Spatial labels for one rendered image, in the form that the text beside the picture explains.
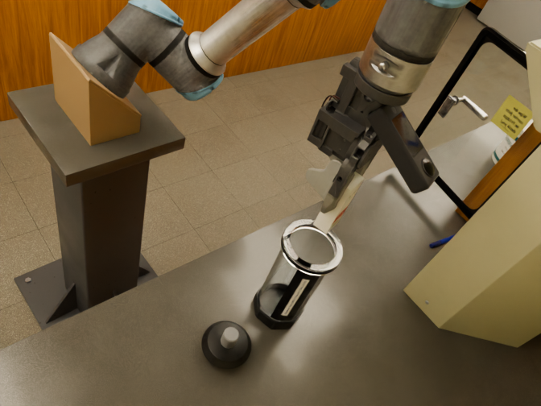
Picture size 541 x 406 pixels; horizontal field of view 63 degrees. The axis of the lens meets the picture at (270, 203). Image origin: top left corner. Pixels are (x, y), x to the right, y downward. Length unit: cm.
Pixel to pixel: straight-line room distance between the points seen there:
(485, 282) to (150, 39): 88
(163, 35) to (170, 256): 121
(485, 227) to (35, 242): 177
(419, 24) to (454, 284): 63
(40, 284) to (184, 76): 118
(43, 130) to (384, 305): 89
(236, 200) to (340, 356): 155
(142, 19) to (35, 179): 142
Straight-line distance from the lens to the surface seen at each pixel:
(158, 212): 224
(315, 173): 62
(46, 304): 196
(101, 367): 84
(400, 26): 50
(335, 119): 57
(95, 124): 112
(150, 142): 118
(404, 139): 56
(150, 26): 110
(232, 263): 96
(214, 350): 83
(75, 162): 112
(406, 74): 52
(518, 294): 101
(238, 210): 233
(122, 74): 111
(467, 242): 95
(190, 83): 113
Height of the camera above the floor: 172
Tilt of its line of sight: 46 degrees down
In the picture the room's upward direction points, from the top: 22 degrees clockwise
